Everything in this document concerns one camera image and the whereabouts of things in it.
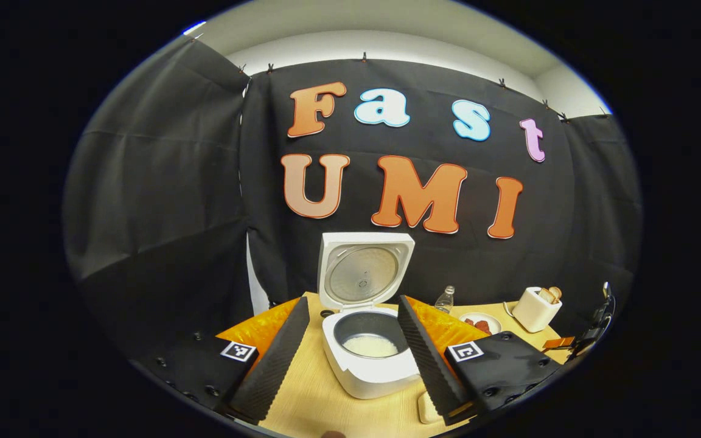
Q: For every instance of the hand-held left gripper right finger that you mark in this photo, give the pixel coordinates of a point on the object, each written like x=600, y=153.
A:
x=429, y=365

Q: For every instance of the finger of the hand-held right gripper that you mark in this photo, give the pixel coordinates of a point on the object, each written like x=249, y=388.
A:
x=558, y=344

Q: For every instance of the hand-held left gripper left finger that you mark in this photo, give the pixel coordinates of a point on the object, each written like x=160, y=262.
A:
x=271, y=371

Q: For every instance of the cream chopstick holder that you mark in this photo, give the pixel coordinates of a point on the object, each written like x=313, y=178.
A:
x=428, y=409

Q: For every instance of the white rice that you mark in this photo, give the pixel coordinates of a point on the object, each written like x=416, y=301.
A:
x=370, y=345

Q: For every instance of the white rice cooker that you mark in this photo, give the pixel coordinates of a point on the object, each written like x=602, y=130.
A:
x=362, y=274

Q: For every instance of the toasted bread slice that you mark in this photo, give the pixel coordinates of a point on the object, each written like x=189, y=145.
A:
x=546, y=295
x=556, y=292

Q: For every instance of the clear plastic water bottle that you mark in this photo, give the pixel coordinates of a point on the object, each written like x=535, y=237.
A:
x=445, y=299

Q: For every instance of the white round plate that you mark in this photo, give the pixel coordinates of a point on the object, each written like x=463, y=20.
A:
x=491, y=317

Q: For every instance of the black table grommet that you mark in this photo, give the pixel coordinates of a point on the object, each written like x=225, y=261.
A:
x=326, y=313

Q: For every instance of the row of black cloth clips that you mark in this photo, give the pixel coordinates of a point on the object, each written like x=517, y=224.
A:
x=364, y=56

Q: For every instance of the ceiling light panel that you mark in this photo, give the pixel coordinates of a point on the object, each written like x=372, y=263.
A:
x=193, y=27

